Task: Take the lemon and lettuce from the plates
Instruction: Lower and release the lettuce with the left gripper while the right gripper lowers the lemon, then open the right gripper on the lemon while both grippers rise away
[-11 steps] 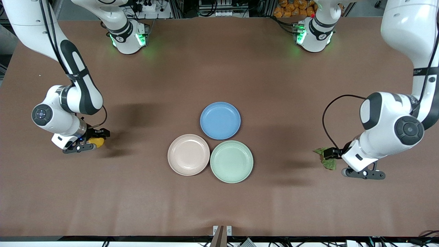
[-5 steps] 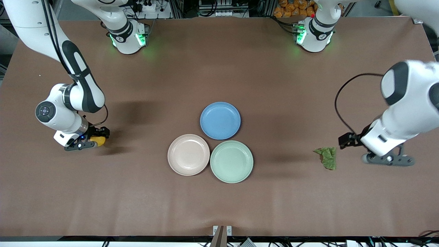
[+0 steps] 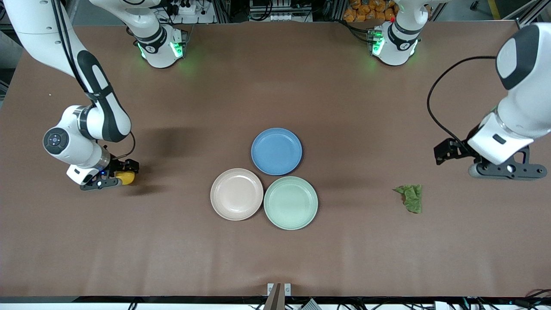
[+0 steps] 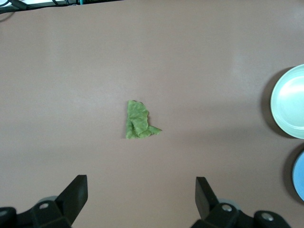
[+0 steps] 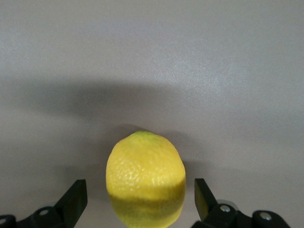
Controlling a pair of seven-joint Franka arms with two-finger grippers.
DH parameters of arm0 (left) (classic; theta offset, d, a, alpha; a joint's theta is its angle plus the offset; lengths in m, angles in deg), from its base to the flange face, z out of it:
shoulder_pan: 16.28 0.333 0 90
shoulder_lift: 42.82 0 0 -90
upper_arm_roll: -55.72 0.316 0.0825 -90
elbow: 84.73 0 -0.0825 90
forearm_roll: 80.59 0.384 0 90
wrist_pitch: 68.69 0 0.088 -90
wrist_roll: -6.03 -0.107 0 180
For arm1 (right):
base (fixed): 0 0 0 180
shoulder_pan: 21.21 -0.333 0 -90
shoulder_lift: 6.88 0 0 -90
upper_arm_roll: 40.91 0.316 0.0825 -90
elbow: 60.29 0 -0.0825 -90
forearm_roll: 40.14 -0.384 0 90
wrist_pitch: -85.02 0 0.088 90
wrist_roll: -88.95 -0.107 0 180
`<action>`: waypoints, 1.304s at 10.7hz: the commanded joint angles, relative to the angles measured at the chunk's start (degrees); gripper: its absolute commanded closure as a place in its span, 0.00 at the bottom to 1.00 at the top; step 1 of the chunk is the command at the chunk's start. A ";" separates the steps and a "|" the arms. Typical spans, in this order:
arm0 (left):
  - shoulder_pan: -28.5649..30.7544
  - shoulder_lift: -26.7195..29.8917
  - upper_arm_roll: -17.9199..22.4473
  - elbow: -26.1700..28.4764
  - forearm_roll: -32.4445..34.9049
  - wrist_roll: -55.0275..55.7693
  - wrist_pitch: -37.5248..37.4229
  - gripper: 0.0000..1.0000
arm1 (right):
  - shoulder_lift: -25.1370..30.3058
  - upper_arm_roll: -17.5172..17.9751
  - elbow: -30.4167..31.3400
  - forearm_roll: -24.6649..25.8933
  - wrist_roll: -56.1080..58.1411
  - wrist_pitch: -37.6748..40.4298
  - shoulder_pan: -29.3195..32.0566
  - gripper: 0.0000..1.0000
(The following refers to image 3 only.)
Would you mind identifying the white power strip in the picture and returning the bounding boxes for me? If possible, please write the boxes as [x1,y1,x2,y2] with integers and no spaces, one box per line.
[166,0,216,24]

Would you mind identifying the blue round plate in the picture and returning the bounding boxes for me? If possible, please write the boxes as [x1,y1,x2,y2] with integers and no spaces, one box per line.
[251,127,303,176]

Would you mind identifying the pile of orange fruits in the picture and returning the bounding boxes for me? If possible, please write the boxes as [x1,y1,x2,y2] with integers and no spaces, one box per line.
[343,0,399,23]

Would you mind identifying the mint green round plate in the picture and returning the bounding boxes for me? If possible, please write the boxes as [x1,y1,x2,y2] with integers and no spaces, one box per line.
[263,176,319,231]

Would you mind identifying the equipment rack with cables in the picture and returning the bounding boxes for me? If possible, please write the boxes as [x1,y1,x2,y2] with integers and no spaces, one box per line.
[248,0,318,23]

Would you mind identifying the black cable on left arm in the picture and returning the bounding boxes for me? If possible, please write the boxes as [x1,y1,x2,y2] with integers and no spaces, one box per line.
[427,56,497,147]

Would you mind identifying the cream round plate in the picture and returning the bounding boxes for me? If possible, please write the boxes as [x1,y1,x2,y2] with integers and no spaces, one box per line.
[210,167,264,221]

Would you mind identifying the aluminium frame profile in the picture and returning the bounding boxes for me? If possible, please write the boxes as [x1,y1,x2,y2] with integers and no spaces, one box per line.
[501,0,551,29]

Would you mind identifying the black cable along right arm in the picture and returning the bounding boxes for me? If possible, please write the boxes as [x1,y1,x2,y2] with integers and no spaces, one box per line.
[50,0,98,106]

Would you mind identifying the camera stand bracket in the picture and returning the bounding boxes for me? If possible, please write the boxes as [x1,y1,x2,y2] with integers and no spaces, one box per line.
[263,282,292,310]

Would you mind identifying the green lettuce leaf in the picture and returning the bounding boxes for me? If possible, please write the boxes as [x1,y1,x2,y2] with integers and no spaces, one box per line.
[392,184,424,214]

